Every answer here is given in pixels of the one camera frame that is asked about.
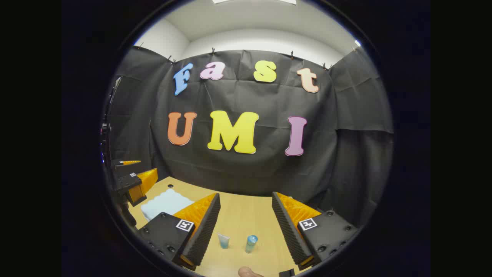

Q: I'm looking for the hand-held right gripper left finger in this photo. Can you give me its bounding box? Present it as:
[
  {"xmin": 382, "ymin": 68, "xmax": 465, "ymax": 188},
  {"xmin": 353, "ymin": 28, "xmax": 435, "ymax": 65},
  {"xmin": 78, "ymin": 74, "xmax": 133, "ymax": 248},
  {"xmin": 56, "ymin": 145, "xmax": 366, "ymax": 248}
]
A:
[{"xmin": 138, "ymin": 192, "xmax": 221, "ymax": 272}]

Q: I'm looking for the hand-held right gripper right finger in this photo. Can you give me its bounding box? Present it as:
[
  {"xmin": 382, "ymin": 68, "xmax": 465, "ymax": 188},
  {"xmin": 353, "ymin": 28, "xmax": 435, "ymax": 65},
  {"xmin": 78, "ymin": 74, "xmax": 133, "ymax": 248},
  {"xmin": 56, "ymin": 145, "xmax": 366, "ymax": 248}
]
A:
[{"xmin": 271, "ymin": 191, "xmax": 359, "ymax": 272}]

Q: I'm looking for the light blue small suitcase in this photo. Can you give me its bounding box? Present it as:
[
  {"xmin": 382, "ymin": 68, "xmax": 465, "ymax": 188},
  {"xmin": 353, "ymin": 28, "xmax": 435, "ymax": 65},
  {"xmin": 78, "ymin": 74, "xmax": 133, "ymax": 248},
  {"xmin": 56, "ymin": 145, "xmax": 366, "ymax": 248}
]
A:
[{"xmin": 140, "ymin": 189, "xmax": 195, "ymax": 222}]

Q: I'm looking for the black backdrop cloth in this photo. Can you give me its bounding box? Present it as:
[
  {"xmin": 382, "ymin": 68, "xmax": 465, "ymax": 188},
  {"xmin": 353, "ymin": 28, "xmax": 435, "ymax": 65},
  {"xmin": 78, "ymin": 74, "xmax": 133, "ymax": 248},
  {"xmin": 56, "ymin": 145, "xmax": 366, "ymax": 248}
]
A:
[{"xmin": 101, "ymin": 45, "xmax": 394, "ymax": 227}]

